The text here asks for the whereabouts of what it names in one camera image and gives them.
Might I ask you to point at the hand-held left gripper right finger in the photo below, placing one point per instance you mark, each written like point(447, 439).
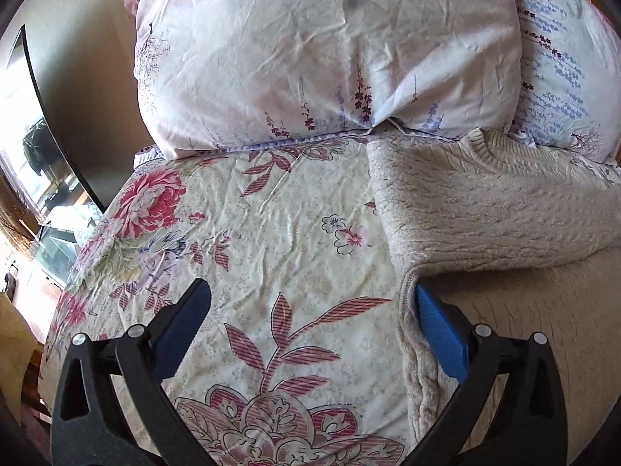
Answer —
point(439, 327)

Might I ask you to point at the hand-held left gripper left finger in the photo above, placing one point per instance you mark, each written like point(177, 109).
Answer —
point(187, 318)

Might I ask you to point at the floral bed sheet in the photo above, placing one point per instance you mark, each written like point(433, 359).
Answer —
point(271, 252)

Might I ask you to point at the glass cabinet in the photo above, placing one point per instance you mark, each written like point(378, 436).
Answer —
point(60, 245)

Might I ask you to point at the black flat screen television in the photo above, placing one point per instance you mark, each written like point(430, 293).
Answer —
point(43, 126)

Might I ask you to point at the white pillow with purple flowers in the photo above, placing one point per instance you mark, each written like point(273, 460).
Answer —
point(563, 68)

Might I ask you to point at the pale pink floral pillow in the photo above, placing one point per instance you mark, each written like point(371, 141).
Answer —
point(315, 53)

